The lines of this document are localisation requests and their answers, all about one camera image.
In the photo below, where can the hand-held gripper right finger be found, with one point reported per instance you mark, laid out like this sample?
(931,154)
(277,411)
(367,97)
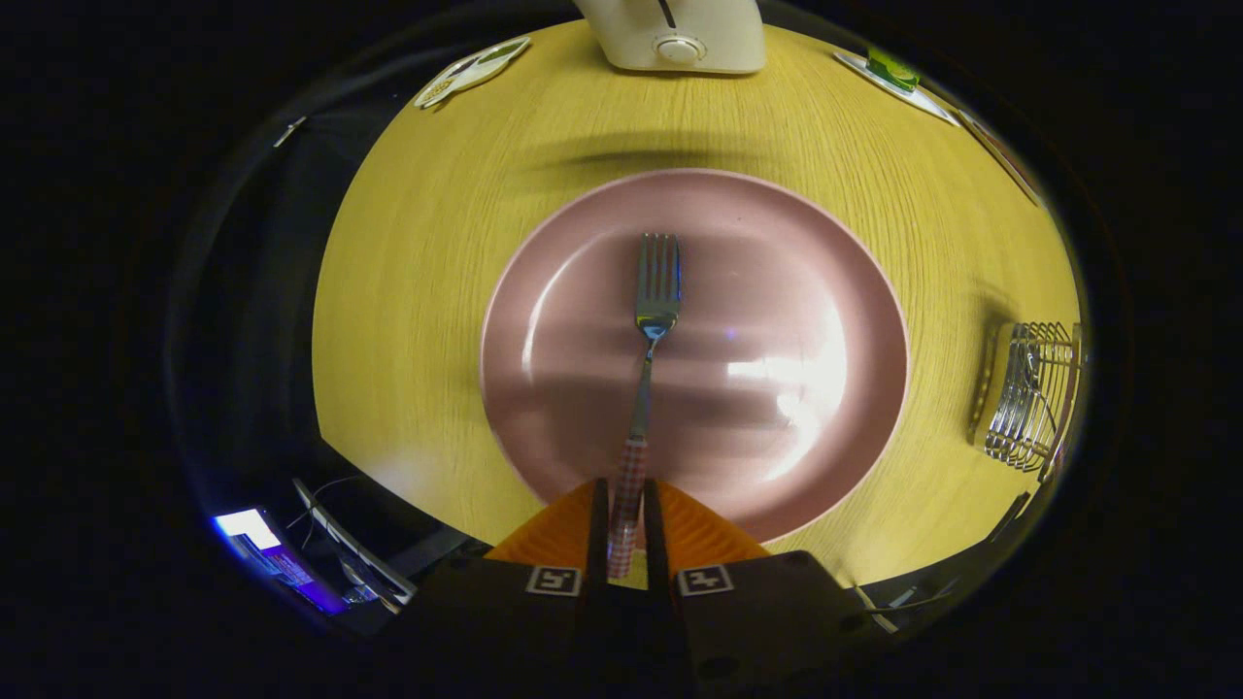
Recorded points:
(653,529)

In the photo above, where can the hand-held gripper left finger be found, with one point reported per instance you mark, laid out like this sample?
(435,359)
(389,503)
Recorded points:
(596,529)

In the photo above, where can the white keyboard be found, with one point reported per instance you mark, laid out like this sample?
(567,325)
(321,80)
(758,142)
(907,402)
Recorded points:
(354,553)

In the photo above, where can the pink round plate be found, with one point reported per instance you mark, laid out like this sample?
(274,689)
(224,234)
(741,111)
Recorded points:
(777,291)

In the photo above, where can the lit computer screen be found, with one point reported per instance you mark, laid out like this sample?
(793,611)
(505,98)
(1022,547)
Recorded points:
(267,549)

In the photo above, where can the silver metal drain basket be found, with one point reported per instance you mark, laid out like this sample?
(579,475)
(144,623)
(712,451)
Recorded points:
(1029,403)

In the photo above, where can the white compartment tray with beans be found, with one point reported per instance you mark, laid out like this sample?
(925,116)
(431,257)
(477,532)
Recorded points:
(476,70)

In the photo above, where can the white toaster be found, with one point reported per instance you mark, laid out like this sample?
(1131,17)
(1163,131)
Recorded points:
(670,44)

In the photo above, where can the white cloth clip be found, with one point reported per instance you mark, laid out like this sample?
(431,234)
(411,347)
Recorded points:
(288,131)

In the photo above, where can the plate of toy food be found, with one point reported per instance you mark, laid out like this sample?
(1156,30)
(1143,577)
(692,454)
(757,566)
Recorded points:
(1005,160)

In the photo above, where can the white square coaster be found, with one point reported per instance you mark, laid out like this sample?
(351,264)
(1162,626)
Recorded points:
(927,97)

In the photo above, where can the green label drink bottle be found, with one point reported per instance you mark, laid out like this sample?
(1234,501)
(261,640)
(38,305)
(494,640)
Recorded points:
(891,68)

